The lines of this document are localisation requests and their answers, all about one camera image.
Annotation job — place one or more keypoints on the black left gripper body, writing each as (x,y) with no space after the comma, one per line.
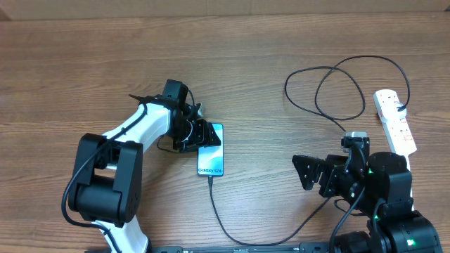
(197,138)

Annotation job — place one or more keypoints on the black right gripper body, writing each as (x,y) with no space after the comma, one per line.
(351,186)

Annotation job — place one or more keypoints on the Samsung Galaxy smartphone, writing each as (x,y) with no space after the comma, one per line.
(211,159)

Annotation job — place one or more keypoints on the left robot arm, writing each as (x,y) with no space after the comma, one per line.
(104,191)

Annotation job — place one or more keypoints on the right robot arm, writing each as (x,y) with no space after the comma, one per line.
(379,186)

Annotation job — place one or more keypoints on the white charger plug adapter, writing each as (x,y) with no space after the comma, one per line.
(390,112)

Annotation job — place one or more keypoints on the white power strip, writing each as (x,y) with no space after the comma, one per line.
(399,136)

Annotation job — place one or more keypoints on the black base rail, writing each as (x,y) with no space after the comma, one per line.
(304,247)

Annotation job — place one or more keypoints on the cardboard wall panel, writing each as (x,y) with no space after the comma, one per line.
(95,9)

